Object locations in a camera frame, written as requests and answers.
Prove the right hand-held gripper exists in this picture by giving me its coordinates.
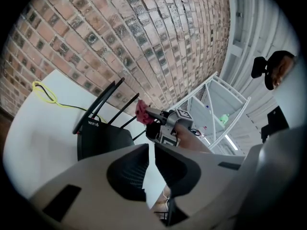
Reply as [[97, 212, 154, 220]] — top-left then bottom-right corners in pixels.
[[145, 107, 194, 149]]

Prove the thin black cable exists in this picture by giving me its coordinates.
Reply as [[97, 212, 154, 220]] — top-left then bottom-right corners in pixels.
[[36, 84, 101, 122]]

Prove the person's light grey shirt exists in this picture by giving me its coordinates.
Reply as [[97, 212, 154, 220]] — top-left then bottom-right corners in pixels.
[[272, 56, 307, 130]]

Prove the white metal shelf rack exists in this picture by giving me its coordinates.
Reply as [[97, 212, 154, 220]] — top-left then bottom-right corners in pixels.
[[165, 72, 251, 151]]

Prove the black head-worn camera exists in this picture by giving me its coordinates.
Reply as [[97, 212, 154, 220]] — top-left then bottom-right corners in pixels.
[[250, 56, 269, 79]]

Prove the black equipment box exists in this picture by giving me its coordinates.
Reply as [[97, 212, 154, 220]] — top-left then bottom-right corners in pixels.
[[260, 105, 290, 144]]

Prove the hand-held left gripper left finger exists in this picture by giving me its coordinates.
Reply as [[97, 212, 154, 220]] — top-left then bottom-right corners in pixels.
[[29, 143, 166, 230]]

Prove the black router with antennas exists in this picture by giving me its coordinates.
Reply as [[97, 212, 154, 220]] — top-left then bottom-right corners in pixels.
[[72, 77, 147, 162]]

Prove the red cloth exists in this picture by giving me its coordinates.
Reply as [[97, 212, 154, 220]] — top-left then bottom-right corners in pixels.
[[135, 99, 155, 126]]

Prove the ceiling strip light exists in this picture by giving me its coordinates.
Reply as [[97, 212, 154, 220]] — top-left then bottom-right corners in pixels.
[[224, 134, 239, 151]]

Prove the yellow cable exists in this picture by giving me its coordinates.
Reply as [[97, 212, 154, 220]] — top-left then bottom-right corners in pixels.
[[32, 80, 106, 123]]

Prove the person's head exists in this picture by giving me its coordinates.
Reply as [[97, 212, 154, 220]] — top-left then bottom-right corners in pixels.
[[264, 50, 297, 91]]

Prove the person's right forearm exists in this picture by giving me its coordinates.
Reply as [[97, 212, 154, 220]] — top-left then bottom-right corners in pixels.
[[174, 123, 214, 154]]

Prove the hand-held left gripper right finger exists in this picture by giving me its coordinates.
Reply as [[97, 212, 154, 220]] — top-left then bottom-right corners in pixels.
[[154, 143, 259, 226]]

